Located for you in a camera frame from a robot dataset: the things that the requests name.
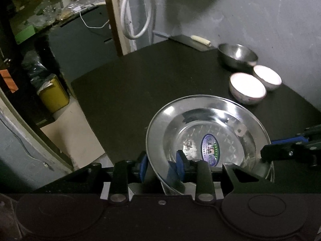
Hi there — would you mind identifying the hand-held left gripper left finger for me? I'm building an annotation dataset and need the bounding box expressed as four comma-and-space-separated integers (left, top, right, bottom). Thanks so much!
60, 152, 149, 204

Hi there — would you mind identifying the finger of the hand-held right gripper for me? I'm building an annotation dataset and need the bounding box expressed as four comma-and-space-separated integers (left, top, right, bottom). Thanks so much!
260, 142, 321, 168
271, 124, 321, 145

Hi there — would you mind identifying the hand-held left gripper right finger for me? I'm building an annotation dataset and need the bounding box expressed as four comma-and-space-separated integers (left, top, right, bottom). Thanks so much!
175, 150, 274, 204

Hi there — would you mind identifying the steel plate with oval sticker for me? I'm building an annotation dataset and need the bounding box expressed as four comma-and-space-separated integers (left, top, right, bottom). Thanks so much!
145, 95, 275, 196

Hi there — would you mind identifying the white ceramic bowl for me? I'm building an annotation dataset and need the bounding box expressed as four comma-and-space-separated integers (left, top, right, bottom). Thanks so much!
229, 72, 267, 106
253, 65, 282, 91

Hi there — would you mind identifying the steel bowl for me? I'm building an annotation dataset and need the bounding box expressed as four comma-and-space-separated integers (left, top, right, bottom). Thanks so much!
218, 43, 259, 71

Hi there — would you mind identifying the yellow container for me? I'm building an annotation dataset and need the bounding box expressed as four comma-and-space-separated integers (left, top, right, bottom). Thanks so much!
38, 74, 70, 113

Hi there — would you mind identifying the dark grey cabinet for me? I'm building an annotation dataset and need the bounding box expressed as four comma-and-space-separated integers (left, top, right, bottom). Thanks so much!
48, 5, 119, 81

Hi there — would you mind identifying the black plastic bag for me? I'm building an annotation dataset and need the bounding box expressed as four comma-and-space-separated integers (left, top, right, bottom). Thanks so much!
21, 52, 49, 82

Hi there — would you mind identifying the orange panel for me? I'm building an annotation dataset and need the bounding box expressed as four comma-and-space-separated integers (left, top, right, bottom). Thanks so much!
0, 70, 18, 93

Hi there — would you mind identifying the green box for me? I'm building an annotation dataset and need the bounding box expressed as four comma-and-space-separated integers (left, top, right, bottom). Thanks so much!
14, 25, 36, 43

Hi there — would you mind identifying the cluttered shelf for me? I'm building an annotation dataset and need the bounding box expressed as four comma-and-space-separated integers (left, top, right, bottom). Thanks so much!
10, 0, 102, 29

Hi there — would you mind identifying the thin wall wire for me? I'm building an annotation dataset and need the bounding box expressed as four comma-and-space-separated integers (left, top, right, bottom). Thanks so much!
0, 117, 51, 168

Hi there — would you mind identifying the cleaver with white handle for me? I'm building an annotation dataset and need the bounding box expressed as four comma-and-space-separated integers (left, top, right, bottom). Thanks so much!
152, 31, 214, 54

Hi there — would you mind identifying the thin white cable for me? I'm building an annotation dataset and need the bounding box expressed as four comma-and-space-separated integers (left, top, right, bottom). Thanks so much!
80, 11, 111, 29

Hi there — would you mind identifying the white looped hose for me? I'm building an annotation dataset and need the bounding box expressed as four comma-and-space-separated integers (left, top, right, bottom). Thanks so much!
120, 0, 154, 40

